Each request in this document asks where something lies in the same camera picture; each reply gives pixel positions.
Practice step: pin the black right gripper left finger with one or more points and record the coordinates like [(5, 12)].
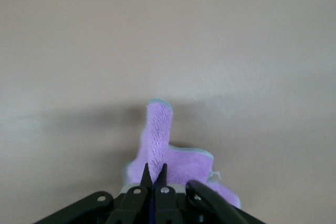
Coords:
[(134, 200)]

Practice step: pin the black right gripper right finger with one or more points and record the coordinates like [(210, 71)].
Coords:
[(165, 203)]

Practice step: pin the purple microfibre towel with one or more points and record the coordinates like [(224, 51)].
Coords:
[(157, 134)]

